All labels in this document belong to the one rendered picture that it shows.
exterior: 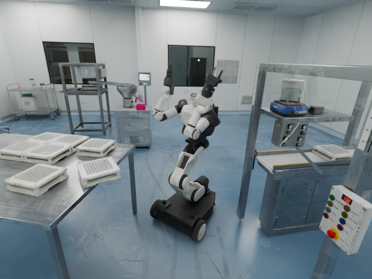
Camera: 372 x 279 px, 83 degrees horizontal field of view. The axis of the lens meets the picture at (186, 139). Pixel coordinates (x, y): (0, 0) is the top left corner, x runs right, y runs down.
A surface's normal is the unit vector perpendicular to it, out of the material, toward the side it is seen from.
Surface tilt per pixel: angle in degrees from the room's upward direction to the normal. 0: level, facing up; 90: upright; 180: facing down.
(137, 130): 90
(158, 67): 90
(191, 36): 90
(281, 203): 90
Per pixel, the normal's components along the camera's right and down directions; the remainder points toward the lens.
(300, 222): 0.19, 0.35
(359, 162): -0.98, 0.04
